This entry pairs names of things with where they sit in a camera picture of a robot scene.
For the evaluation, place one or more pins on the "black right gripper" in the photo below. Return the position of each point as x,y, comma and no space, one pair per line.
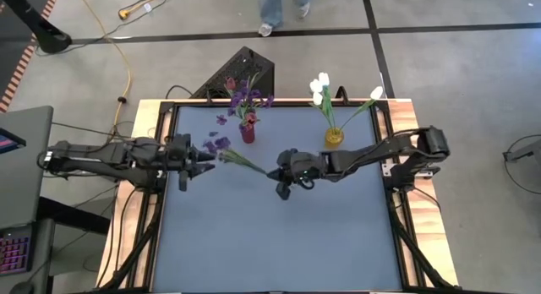
304,167

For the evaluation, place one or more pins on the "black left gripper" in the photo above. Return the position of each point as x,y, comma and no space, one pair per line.
181,161

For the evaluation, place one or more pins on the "purple artificial iris stem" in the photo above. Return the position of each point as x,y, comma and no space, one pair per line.
236,100
268,101
253,94
222,143

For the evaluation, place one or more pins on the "white artificial tulip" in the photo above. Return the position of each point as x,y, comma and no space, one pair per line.
324,79
317,99
376,93
315,86

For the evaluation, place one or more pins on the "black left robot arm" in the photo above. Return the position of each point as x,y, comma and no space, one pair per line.
97,156

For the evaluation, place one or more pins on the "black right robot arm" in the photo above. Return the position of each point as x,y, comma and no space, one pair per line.
380,152

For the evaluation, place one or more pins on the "red glass vase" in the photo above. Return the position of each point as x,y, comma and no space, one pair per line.
248,135

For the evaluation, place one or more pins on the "yellow glass vase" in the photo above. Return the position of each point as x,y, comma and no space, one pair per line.
334,137

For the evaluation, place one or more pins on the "purple fallen iris petal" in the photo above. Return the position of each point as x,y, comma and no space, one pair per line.
213,134
221,119

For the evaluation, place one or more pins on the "black perforated computer case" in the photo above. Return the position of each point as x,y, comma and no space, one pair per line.
241,68

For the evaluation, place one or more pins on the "wooden table border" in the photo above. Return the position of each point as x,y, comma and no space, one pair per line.
422,209

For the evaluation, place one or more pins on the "person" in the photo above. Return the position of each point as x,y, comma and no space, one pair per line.
270,7

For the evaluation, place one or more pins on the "grey computer desk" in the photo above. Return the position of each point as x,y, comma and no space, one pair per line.
25,184

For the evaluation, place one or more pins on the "monitor with blue screen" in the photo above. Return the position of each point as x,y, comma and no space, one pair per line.
8,142

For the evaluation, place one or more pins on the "black stand base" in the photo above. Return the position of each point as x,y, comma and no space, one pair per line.
46,36

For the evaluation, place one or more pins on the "black backlit keyboard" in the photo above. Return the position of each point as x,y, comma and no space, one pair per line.
14,254

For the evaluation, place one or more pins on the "black mat orange striped edge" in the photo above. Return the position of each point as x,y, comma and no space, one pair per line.
10,61

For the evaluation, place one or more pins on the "black aluminium rig frame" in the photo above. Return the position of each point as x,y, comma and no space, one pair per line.
296,103

